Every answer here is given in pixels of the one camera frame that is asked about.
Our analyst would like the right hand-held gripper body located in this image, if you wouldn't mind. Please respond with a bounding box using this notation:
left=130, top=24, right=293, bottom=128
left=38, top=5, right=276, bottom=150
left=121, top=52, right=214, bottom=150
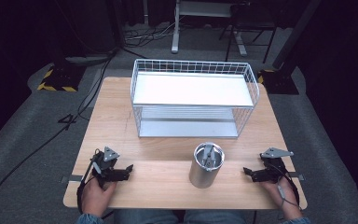
left=259, top=147, right=295, bottom=184

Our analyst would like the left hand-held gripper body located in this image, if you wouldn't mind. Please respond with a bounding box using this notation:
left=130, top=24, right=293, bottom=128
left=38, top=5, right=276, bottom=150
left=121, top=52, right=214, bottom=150
left=90, top=146, right=121, bottom=189

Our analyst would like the silver metal cup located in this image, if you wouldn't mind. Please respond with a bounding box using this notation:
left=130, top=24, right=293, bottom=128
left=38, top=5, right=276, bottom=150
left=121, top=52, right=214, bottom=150
left=188, top=141, right=226, bottom=189

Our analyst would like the white wire rack shelf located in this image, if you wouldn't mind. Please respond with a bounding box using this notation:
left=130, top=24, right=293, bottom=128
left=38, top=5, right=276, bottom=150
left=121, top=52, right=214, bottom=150
left=130, top=58, right=261, bottom=139

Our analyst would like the person's left hand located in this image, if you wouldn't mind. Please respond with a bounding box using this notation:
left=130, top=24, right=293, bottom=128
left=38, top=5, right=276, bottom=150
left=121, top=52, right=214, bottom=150
left=80, top=179, right=118, bottom=218

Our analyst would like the person's right hand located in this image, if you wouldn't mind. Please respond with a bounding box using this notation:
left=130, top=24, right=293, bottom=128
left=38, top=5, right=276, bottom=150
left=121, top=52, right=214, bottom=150
left=258, top=179, right=303, bottom=220

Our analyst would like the wooden table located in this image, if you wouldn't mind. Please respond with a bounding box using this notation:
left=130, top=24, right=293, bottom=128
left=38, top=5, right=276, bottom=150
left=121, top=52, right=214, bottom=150
left=62, top=76, right=309, bottom=210

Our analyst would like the person's left leg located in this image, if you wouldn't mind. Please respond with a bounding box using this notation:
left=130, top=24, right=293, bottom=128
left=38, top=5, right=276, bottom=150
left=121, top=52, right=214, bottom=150
left=113, top=208, right=180, bottom=224

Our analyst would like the person's leg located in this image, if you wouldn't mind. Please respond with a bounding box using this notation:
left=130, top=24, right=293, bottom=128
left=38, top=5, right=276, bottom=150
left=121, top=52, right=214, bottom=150
left=183, top=209, right=247, bottom=224
left=113, top=208, right=180, bottom=224

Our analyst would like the person's right leg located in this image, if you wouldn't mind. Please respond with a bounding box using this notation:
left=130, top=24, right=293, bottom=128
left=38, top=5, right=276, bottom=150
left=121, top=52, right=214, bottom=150
left=183, top=209, right=247, bottom=224

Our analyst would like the black yellow striped stand base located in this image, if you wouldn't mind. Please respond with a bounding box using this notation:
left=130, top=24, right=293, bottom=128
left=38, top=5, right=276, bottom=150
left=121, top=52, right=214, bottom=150
left=36, top=63, right=87, bottom=93
left=256, top=68, right=300, bottom=96

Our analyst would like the black slanted pole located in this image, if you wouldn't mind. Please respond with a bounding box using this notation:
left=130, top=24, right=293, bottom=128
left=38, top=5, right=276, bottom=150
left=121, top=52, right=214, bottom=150
left=271, top=0, right=323, bottom=71

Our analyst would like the black chair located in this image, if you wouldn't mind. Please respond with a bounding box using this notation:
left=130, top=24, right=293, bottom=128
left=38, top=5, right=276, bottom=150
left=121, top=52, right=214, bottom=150
left=218, top=1, right=278, bottom=64

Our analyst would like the grey metal table bracket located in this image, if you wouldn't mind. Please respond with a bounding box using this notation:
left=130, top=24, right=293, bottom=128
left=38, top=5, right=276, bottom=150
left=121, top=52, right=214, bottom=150
left=287, top=171, right=306, bottom=182
left=61, top=175, right=84, bottom=184

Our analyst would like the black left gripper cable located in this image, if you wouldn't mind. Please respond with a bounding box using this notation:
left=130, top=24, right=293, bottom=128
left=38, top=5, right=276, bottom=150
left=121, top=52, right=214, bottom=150
left=76, top=149, right=102, bottom=216

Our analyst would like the black floor cable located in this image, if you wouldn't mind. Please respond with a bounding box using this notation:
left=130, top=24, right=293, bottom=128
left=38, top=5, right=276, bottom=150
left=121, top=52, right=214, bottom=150
left=0, top=46, right=119, bottom=223

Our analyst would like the bundle of floor cables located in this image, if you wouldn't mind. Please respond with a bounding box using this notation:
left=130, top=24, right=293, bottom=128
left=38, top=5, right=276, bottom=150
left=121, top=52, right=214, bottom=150
left=123, top=17, right=183, bottom=49

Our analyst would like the white desk frame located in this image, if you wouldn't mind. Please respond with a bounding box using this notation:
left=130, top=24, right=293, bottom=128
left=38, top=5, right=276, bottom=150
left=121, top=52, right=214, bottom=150
left=171, top=0, right=249, bottom=58

